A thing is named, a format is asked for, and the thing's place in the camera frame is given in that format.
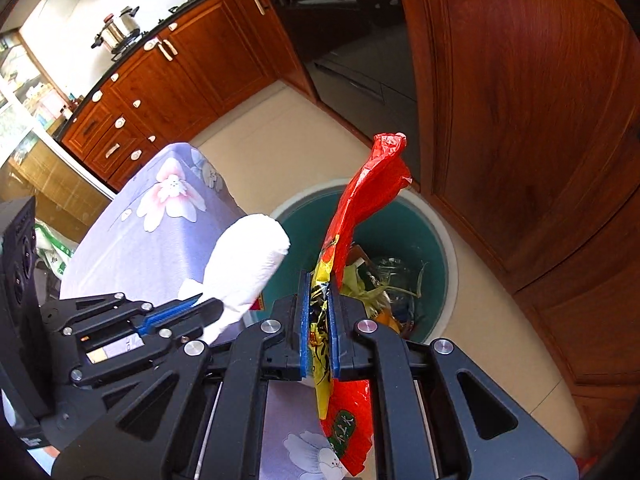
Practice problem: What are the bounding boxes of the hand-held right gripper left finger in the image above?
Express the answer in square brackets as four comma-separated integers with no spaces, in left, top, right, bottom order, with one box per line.
[50,270,313,480]

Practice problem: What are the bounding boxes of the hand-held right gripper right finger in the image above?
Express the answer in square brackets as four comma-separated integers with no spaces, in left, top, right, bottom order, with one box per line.
[327,285,581,480]

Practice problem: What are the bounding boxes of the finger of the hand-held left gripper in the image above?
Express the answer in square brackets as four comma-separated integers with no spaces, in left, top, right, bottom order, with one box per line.
[42,291,154,337]
[70,299,224,387]

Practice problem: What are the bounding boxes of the white paper tissue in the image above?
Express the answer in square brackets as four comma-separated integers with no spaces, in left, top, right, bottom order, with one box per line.
[177,214,292,346]

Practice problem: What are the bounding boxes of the clear plastic bottle blue label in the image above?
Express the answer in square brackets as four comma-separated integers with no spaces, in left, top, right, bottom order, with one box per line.
[367,257,426,306]

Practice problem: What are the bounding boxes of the red snack bag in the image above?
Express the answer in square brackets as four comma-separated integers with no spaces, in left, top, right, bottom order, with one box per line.
[309,132,413,478]

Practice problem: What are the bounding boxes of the white trash bin teal liner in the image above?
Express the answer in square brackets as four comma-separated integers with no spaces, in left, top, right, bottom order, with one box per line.
[270,185,458,346]

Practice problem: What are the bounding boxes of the green and white bag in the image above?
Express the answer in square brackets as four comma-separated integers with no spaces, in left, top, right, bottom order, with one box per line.
[35,222,78,279]

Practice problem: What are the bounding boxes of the green vegetable leaves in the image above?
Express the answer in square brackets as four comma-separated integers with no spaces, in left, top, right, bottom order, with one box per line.
[340,266,383,311]

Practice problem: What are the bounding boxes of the purple floral tablecloth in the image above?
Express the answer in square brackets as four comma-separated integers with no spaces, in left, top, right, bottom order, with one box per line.
[60,142,373,480]

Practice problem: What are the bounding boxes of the white framed glass door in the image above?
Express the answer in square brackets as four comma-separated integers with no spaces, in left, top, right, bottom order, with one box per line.
[0,30,118,241]

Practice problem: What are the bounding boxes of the brown wooden kitchen cabinet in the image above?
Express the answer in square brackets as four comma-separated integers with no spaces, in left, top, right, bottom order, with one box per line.
[60,0,321,192]

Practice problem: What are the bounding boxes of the steel pressure cooker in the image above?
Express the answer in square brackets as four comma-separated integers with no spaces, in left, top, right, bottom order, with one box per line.
[91,6,141,54]

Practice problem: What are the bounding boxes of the black built-in oven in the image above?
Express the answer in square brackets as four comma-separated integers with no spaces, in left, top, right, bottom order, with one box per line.
[260,0,421,126]

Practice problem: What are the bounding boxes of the brown wooden panel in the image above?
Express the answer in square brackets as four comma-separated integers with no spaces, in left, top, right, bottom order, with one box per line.
[390,0,640,466]

